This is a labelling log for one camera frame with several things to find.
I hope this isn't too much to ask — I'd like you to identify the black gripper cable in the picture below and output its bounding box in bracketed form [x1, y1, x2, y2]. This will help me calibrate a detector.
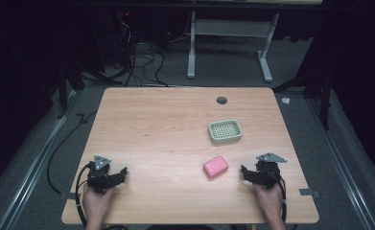
[272, 171, 289, 224]
[75, 162, 95, 230]

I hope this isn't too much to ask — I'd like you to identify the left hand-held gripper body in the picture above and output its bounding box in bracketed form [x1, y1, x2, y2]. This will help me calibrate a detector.
[86, 154, 119, 195]

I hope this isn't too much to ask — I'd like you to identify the person's right hand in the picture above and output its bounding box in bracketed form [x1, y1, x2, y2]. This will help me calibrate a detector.
[252, 182, 284, 222]

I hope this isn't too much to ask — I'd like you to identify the black metal stand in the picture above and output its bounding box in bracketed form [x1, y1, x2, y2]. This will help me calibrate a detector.
[56, 58, 124, 120]
[271, 68, 334, 131]

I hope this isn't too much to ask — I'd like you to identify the bundle of black cables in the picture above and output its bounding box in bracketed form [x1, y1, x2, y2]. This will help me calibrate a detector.
[112, 18, 196, 88]

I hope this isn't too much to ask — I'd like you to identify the green soap dish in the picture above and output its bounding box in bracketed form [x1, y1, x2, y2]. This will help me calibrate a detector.
[207, 118, 244, 145]

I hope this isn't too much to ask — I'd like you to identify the black floor cable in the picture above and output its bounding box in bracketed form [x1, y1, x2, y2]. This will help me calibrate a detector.
[46, 109, 99, 196]

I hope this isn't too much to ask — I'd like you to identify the white desk frame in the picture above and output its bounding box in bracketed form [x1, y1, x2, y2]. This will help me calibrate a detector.
[186, 11, 281, 84]

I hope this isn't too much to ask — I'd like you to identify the pink soap bar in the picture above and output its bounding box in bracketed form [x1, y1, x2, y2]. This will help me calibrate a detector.
[202, 154, 230, 179]

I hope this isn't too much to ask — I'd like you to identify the metal floor rail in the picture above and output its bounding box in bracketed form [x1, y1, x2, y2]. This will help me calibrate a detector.
[0, 90, 81, 230]
[304, 97, 375, 230]

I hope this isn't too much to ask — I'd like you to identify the grey tape piece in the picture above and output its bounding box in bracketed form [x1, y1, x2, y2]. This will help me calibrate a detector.
[59, 191, 82, 201]
[298, 188, 321, 199]

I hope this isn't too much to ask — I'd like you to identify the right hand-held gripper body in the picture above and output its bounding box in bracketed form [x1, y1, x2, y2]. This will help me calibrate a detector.
[253, 151, 288, 190]

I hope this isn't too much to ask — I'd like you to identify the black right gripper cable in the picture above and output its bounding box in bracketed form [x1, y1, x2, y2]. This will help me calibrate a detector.
[272, 171, 289, 224]

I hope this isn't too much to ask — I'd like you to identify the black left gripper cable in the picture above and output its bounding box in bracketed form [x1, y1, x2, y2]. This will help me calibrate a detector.
[75, 162, 95, 230]

